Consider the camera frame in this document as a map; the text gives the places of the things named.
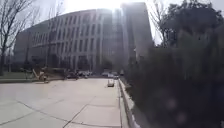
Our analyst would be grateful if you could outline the small delivery robot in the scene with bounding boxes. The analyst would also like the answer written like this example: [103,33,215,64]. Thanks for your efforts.
[106,77,116,88]

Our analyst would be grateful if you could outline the row of parked vehicles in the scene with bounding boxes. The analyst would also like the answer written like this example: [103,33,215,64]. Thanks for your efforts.
[64,69,125,80]

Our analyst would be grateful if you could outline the large grey curved building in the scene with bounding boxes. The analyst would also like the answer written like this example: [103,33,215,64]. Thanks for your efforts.
[13,2,155,73]

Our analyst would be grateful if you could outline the grey stone kerb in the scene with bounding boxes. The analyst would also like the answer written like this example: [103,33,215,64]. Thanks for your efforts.
[118,78,142,128]

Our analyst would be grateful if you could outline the grey paved slab path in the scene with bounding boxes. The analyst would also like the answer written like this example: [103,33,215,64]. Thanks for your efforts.
[0,77,130,128]

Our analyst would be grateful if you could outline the dark evergreen trees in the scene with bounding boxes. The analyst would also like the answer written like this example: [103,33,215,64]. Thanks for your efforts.
[123,0,224,128]

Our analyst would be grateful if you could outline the bare tree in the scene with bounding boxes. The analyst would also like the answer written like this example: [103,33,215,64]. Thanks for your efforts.
[0,0,41,77]

